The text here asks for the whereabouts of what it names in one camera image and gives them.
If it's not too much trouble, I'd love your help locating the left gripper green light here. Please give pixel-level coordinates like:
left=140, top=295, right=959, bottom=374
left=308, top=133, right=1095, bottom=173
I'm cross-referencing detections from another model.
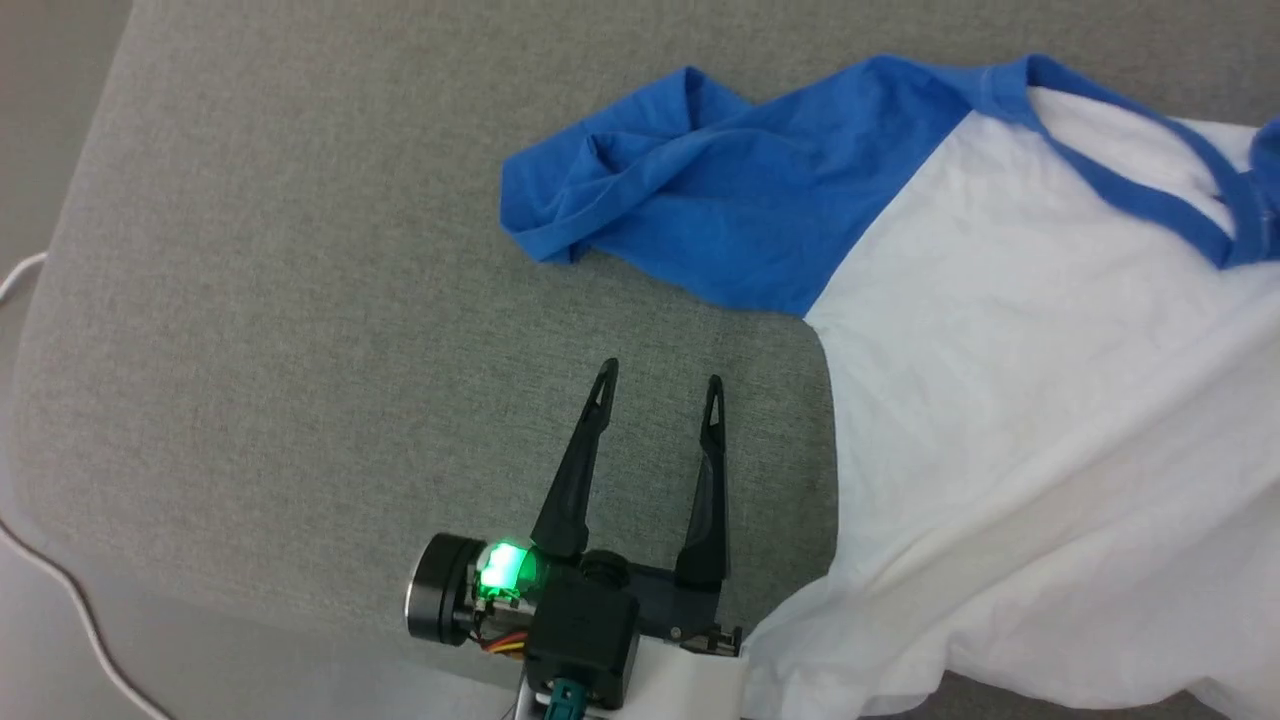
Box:
left=405, top=358, right=751, bottom=720

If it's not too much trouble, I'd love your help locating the white and blue t-shirt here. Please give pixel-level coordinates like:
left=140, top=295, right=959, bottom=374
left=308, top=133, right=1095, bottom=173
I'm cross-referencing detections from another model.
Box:
left=500, top=52, right=1280, bottom=720

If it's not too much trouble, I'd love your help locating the white floor cable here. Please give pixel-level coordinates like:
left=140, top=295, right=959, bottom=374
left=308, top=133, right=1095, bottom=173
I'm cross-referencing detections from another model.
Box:
left=0, top=252, right=173, bottom=720

